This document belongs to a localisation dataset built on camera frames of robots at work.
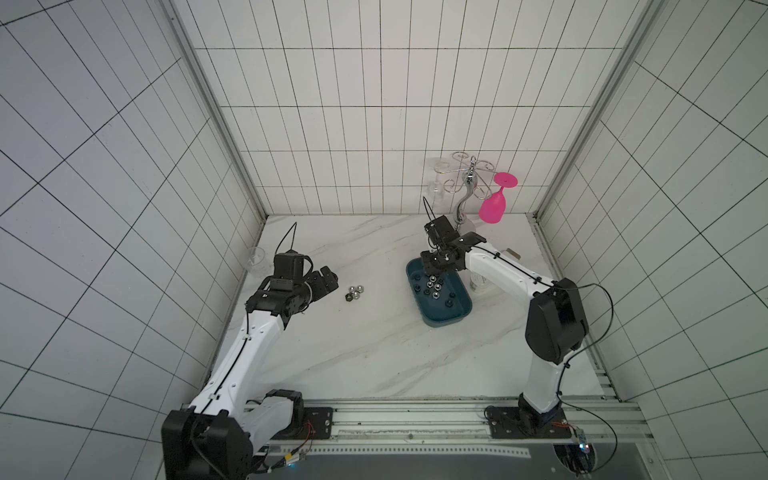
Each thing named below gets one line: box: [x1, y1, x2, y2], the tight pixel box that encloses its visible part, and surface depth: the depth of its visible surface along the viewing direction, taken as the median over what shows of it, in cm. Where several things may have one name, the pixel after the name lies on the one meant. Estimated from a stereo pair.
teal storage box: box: [405, 258, 473, 328], surface depth 97 cm
